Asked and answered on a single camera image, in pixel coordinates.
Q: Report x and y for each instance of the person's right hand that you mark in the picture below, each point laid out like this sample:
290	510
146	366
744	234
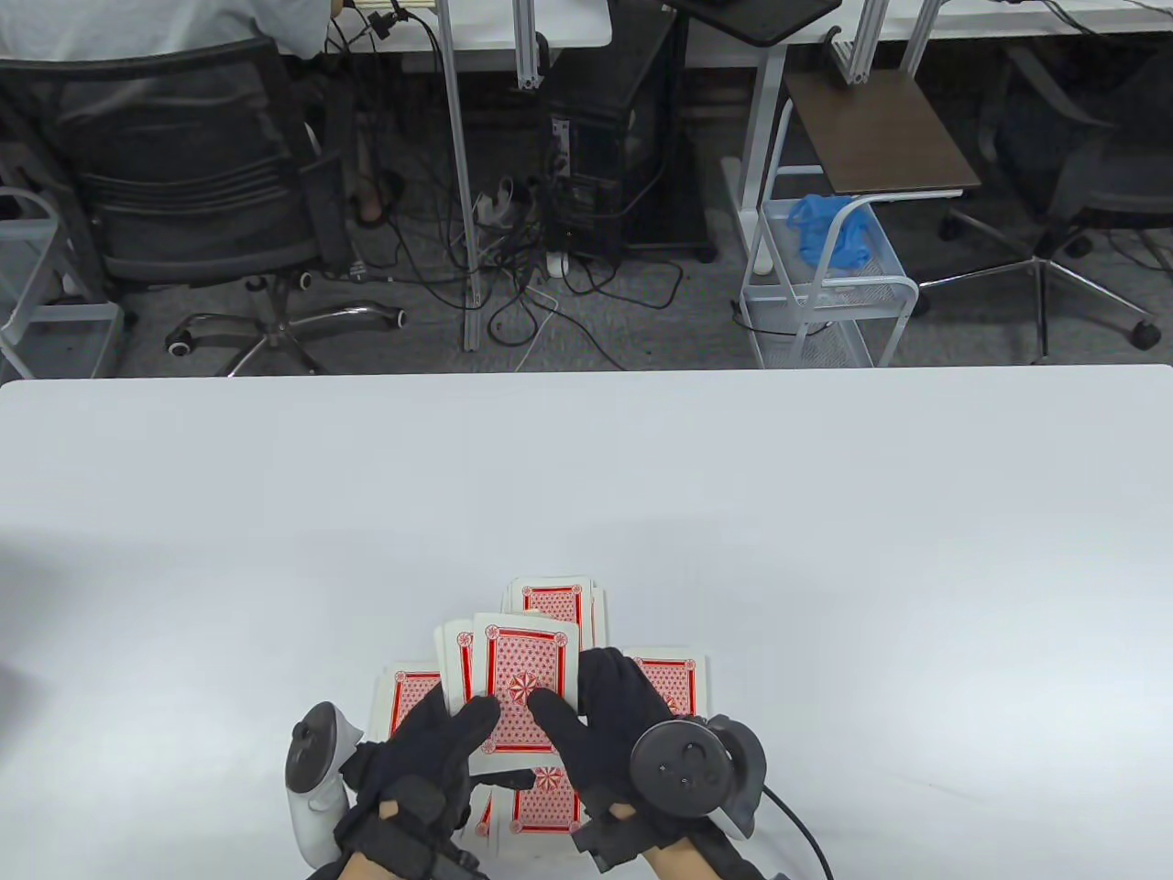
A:
600	733

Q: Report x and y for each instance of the person's left hand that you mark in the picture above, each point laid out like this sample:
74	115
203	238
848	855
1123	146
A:
403	779

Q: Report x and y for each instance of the pile of dealt red cards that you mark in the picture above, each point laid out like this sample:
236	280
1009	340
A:
550	600
412	697
545	807
676	683

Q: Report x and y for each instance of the single red-backed playing card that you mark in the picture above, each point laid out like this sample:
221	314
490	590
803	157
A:
527	655

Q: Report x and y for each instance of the person's right forearm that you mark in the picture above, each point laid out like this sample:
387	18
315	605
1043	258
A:
674	866

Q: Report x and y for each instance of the person's left forearm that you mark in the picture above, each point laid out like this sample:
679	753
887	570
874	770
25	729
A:
362	871

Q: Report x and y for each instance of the white power adapter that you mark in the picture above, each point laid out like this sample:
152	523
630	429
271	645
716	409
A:
558	264

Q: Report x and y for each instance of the white floor power strip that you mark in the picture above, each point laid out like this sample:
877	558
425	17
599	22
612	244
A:
499	209

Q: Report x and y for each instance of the crumpled blue gloves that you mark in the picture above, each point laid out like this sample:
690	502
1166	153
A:
829	229

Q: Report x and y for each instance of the white metal trolley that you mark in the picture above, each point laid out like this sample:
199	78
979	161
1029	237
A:
69	314

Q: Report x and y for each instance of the black mesh office chair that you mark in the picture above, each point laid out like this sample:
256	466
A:
183	211

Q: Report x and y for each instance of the black computer tower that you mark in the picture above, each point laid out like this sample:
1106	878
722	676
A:
596	119

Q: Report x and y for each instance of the brown wooden side table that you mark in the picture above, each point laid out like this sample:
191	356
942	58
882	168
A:
871	137

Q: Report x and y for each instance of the dark grey office chair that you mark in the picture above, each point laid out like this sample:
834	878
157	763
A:
1100	192

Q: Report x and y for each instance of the beige power strip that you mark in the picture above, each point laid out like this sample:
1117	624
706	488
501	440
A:
394	5

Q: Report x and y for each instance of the aluminium frame post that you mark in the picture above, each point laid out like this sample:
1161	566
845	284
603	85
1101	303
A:
527	46
861	46
455	183
921	37

